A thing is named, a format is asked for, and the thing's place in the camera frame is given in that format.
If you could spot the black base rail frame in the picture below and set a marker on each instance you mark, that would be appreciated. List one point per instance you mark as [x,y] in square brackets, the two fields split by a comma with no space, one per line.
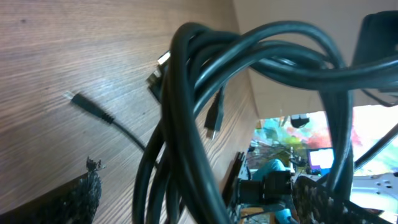
[272,193]

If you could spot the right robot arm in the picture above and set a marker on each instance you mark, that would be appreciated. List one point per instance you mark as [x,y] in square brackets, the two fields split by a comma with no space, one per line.
[376,49]

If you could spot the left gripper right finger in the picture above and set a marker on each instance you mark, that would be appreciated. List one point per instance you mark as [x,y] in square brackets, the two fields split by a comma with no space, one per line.
[314,204]

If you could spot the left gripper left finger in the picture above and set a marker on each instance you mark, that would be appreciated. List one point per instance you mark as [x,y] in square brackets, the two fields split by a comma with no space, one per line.
[74,202]

